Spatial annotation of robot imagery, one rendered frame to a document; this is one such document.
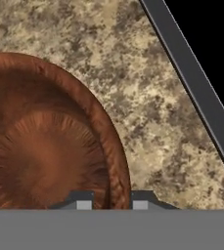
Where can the brown wooden bowl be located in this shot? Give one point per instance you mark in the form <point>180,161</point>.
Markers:
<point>45,143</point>

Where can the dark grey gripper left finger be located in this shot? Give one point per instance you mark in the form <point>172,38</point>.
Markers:
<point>80,199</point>

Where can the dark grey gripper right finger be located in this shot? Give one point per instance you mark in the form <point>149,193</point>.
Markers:
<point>143,199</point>

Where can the dark grey counter edge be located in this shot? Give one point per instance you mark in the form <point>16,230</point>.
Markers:
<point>195,84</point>

